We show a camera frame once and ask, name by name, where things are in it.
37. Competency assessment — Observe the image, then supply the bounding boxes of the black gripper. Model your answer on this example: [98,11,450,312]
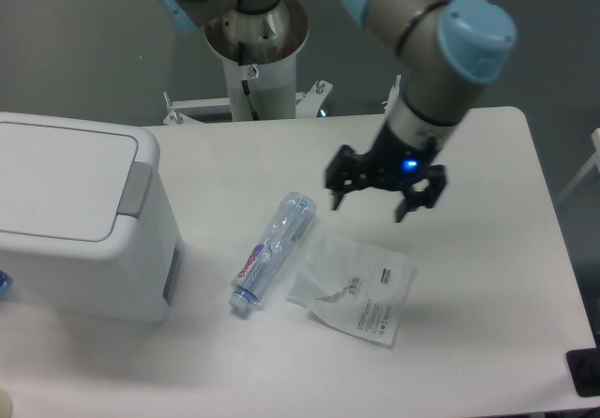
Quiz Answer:
[324,121,447,223]

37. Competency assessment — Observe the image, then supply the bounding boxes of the white push-lid trash can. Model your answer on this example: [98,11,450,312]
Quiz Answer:
[1,112,183,321]

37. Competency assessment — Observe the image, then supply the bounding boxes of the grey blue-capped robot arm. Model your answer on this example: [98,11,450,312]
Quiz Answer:
[159,0,518,219]

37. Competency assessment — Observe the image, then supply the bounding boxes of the clear plastic water bottle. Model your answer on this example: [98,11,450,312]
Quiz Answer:
[229,191,316,316]

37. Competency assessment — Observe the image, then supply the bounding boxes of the white plastic packaging bag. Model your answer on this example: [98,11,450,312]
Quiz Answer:
[287,233,416,348]

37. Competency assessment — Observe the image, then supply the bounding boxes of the black clamp at table edge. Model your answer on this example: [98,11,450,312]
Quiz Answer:
[566,348,599,397]

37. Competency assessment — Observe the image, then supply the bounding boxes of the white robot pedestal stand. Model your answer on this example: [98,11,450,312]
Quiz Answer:
[164,0,334,125]

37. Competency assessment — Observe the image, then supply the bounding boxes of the white frame at right edge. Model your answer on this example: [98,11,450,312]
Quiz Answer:
[556,128,600,204]

